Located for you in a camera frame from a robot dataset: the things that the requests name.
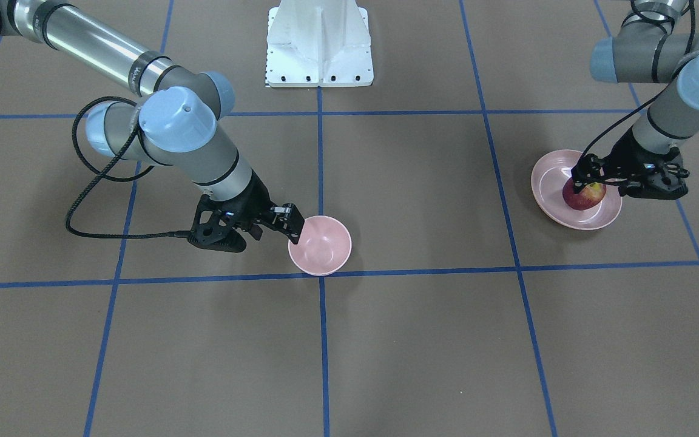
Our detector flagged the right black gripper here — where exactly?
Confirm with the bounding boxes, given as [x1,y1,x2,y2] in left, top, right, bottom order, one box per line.
[228,171,305,245]

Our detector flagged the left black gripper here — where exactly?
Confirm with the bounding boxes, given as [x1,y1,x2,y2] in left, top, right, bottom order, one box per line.
[570,128,669,195]

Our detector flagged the red yellow apple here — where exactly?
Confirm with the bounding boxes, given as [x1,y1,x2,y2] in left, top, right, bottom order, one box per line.
[561,178,607,211]

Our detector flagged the pink bowl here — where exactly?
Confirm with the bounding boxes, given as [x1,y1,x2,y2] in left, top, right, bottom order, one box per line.
[288,215,353,277]

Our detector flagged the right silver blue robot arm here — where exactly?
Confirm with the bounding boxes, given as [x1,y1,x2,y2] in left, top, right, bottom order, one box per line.
[0,1,305,252]

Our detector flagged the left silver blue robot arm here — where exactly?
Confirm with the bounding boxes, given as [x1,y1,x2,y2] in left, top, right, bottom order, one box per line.
[570,1,699,201]

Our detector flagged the pink plate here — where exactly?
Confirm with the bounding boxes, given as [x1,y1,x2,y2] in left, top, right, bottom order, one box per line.
[532,149,623,231]

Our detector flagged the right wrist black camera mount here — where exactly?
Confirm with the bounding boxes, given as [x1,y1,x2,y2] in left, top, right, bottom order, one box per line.
[187,194,247,252]

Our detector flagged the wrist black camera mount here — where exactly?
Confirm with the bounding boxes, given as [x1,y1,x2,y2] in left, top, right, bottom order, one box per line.
[620,147,690,201]
[187,194,247,252]

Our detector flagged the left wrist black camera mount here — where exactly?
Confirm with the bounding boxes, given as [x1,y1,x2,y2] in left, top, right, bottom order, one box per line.
[620,147,690,201]

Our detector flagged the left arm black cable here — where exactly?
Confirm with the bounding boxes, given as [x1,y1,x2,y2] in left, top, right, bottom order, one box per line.
[579,0,697,161]

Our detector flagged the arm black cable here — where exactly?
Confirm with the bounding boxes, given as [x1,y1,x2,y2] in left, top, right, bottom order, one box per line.
[65,96,192,239]
[579,0,697,161]

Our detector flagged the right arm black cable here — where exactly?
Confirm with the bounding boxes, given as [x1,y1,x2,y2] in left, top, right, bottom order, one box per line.
[65,96,192,239]

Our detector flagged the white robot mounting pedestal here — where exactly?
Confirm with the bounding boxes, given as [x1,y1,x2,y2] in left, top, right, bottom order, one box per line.
[265,1,374,88]

